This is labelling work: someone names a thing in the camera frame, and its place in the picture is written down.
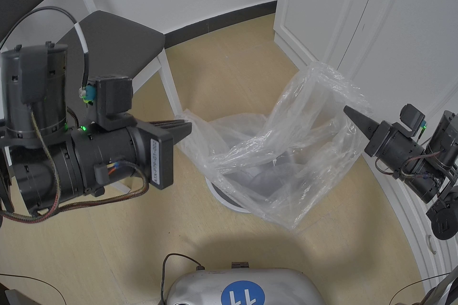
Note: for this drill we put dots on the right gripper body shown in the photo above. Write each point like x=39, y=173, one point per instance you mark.
x=397, y=150

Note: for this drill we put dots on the white trash bin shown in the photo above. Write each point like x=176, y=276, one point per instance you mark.
x=222, y=198

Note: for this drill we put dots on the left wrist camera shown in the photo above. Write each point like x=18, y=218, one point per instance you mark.
x=114, y=96

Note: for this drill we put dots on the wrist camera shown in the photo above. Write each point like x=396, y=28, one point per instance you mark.
x=411, y=116
x=114, y=96

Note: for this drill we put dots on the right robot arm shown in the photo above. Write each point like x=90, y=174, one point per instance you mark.
x=443, y=139

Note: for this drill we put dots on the clear plastic bag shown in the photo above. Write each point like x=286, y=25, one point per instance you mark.
x=304, y=125

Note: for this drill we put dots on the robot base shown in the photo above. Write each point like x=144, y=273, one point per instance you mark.
x=250, y=285

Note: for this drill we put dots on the grey and white chair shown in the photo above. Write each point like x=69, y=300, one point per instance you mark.
x=118, y=42

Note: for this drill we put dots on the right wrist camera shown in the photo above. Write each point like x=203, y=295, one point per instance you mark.
x=411, y=116

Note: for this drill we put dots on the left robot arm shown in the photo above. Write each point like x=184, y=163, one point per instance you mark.
x=35, y=92

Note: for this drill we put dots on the white wardrobe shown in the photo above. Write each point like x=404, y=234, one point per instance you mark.
x=393, y=10

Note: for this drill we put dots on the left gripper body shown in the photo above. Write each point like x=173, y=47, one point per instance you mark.
x=118, y=153

